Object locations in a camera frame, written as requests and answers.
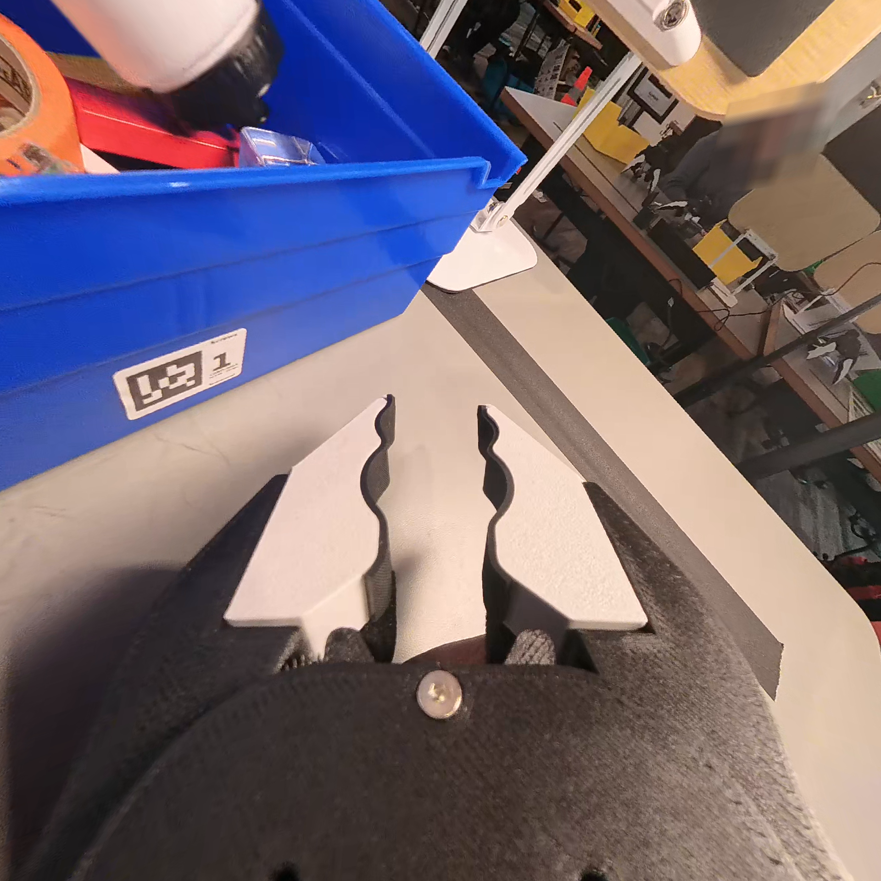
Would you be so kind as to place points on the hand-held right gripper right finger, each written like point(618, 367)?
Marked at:
point(565, 564)

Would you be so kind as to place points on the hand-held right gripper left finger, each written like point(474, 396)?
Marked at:
point(310, 550)

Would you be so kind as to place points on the large blue plastic bin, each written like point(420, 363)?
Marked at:
point(207, 274)

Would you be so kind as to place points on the white metal stand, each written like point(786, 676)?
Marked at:
point(482, 258)

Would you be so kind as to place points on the yellow storage bin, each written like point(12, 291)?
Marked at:
point(720, 250)
point(613, 134)

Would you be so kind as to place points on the long wooden table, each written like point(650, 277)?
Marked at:
point(599, 178)

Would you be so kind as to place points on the clear plastic case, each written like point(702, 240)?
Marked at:
point(275, 148)

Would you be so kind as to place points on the red flat box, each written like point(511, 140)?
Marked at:
point(138, 134)

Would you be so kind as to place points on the orange traffic cone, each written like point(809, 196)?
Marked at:
point(577, 86)

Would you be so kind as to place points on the orange tape roll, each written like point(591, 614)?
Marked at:
point(55, 102)

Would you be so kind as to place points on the white plastic bottle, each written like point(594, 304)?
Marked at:
point(172, 41)

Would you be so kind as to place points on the dark panel with wooden edge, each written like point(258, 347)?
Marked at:
point(771, 34)

